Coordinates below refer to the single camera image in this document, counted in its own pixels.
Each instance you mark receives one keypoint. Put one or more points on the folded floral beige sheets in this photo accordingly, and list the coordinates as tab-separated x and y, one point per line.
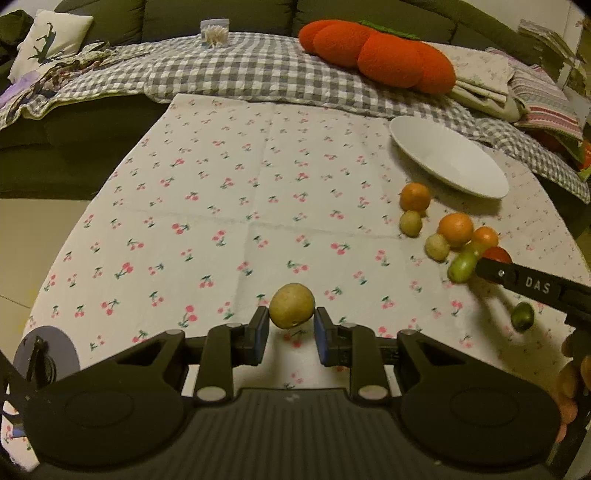
483	82

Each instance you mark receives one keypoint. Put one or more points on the small orange tangerine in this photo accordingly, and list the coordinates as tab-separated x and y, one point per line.
486	236

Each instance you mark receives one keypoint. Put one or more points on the dark green round fruit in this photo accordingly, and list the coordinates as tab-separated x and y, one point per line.
522	317

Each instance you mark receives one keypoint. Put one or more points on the small yellow-green fruit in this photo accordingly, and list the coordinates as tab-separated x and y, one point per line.
437	247
411	223

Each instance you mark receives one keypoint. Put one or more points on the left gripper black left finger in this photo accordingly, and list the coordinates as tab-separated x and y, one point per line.
226	347

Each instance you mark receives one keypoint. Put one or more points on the green elongated fruit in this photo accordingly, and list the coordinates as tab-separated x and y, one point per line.
464	264

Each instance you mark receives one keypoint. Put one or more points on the clear cotton swab box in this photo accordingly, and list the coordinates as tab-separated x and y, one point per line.
214	32

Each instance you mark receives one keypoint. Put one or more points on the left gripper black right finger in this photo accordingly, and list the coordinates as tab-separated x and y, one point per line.
355	347

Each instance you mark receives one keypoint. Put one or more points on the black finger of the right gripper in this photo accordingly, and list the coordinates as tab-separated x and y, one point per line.
533	284

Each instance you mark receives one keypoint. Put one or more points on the striped pink knit blanket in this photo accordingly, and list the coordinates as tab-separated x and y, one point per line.
546	106

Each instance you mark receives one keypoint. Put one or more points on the grey checked blanket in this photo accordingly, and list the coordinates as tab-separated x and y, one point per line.
69	153

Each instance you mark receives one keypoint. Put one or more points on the dark green sofa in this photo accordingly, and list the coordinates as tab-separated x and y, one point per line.
452	22

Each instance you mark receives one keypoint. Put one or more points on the yellow-brown round fruit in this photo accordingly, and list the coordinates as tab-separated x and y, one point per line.
292	305

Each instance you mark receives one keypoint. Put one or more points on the green red book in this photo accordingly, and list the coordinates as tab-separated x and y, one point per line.
580	159

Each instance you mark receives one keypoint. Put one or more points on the shelf with clutter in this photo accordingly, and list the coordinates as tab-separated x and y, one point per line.
560	31

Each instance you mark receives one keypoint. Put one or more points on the red tomato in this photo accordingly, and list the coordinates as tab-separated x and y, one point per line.
498	254

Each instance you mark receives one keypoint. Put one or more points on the orange pumpkin cushion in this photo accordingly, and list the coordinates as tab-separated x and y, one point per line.
382	57

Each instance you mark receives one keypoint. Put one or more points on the white embroidered pillow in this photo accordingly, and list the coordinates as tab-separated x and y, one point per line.
52	37

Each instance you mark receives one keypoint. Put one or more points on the patterned floral cloth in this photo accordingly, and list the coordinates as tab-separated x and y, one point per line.
46	78

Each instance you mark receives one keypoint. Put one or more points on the grey round disc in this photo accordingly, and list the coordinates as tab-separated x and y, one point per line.
45	355

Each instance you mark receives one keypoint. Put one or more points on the white ribbed plate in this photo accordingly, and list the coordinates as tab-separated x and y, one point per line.
450	157

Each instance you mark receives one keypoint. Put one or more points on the cherry print tablecloth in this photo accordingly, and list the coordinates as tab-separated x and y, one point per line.
221	204

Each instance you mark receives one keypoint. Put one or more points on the right hand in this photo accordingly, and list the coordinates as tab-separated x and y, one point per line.
569	383

